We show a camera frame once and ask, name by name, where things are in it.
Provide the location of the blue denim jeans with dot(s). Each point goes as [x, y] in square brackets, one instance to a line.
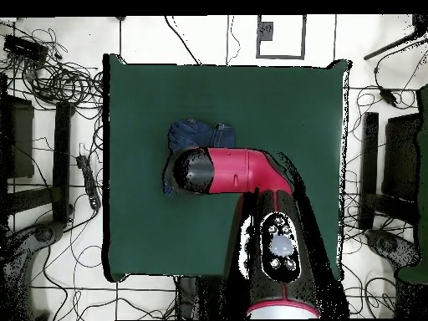
[190, 133]

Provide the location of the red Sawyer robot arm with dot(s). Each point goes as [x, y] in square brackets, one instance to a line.
[230, 167]

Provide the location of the dark flat panel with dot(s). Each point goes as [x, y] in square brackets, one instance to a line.
[401, 157]
[21, 140]

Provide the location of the dark green table cloth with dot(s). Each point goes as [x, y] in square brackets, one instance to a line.
[150, 100]

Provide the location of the black power strip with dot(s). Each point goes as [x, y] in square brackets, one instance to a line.
[89, 182]

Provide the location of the small grey square tag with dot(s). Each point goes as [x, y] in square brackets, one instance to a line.
[265, 31]

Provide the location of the grey wheeled chair base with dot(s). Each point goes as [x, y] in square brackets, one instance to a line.
[43, 232]
[384, 242]

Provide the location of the black power adapter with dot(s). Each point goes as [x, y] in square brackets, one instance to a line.
[388, 95]

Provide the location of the green cloth sheet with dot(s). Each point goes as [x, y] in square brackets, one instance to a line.
[424, 150]

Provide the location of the black tripod rod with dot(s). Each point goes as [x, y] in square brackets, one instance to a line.
[391, 45]

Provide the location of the black electronics box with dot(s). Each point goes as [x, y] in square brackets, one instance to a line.
[23, 46]

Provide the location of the grey square floor frame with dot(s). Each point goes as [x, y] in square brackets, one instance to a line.
[281, 57]

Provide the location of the black metal stand frame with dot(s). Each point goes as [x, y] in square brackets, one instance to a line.
[368, 167]
[62, 160]

